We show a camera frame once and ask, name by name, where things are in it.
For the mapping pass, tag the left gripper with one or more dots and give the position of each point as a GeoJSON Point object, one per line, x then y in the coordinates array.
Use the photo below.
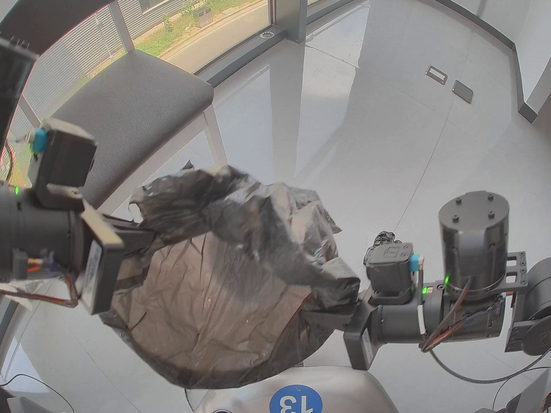
{"type": "Point", "coordinates": [47, 235]}

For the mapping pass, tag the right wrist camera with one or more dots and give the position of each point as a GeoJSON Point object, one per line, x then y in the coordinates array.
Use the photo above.
{"type": "Point", "coordinates": [389, 269]}

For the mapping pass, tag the black plastic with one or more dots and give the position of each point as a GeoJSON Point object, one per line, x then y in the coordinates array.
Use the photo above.
{"type": "Point", "coordinates": [381, 241]}

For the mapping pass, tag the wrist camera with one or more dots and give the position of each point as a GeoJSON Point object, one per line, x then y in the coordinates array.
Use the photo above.
{"type": "Point", "coordinates": [64, 157]}
{"type": "Point", "coordinates": [389, 269]}

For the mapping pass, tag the window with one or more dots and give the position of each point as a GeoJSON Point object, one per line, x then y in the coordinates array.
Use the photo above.
{"type": "Point", "coordinates": [288, 2]}

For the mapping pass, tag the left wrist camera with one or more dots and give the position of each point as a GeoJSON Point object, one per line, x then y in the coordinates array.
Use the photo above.
{"type": "Point", "coordinates": [64, 157]}

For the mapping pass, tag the grey padded chair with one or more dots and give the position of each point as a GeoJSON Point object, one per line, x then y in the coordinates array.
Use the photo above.
{"type": "Point", "coordinates": [129, 97]}

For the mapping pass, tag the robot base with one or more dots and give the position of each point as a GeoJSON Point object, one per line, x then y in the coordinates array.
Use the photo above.
{"type": "Point", "coordinates": [366, 396]}

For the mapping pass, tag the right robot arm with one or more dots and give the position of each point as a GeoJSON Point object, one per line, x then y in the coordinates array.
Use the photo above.
{"type": "Point", "coordinates": [473, 239]}

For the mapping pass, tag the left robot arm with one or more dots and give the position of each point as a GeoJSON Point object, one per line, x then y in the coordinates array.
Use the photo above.
{"type": "Point", "coordinates": [13, 80]}

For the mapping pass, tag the black plastic bag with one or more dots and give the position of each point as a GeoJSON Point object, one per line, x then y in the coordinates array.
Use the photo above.
{"type": "Point", "coordinates": [206, 299]}

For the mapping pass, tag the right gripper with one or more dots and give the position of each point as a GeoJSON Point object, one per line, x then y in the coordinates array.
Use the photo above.
{"type": "Point", "coordinates": [396, 323]}

